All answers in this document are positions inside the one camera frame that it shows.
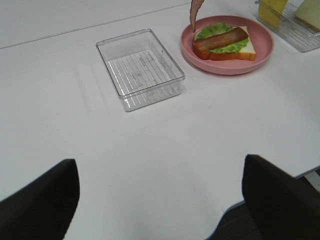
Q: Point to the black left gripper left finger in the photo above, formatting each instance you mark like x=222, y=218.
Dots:
x=43, y=209

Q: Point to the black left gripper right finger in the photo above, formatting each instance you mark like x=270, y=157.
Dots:
x=282, y=207

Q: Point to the white bread slice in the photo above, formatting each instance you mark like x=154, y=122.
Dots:
x=242, y=49

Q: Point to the brown bacon strip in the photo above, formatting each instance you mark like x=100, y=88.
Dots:
x=221, y=40

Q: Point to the green lettuce leaf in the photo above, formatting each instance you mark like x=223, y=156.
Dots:
x=219, y=28

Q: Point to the yellow cheese slice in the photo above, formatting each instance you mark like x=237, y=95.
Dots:
x=270, y=11

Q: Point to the red bacon strip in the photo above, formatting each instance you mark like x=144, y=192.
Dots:
x=194, y=8

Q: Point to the left clear plastic tray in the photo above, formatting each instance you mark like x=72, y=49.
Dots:
x=141, y=69

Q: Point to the clear plastic tray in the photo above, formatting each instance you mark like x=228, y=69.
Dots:
x=294, y=31
x=141, y=69

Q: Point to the pink round plate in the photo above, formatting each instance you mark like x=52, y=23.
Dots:
x=260, y=37

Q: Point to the right clear plastic tray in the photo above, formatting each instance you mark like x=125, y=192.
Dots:
x=294, y=31

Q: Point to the thick bread slice right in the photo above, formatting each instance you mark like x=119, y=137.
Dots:
x=309, y=12

